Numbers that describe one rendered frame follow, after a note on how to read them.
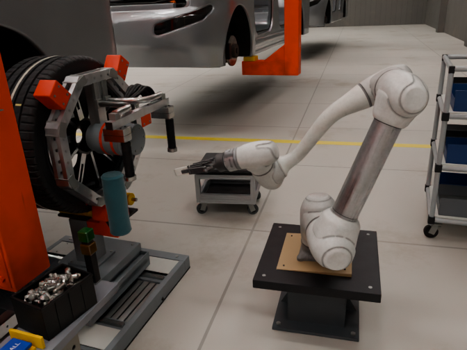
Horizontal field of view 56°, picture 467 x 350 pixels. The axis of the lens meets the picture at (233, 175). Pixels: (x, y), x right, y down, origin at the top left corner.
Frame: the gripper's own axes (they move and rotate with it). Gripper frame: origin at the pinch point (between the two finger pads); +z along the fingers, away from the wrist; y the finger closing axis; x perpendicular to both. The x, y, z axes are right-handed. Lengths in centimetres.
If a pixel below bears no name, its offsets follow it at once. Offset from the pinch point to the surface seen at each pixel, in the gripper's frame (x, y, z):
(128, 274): 45, 1, 46
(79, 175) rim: -11.0, 11.7, 40.3
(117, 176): -8.8, 18.2, 18.3
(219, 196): 50, -94, 30
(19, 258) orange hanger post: -1, 62, 33
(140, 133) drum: -20.1, 2.8, 11.1
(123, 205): 3.8, 18.3, 20.9
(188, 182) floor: 52, -147, 75
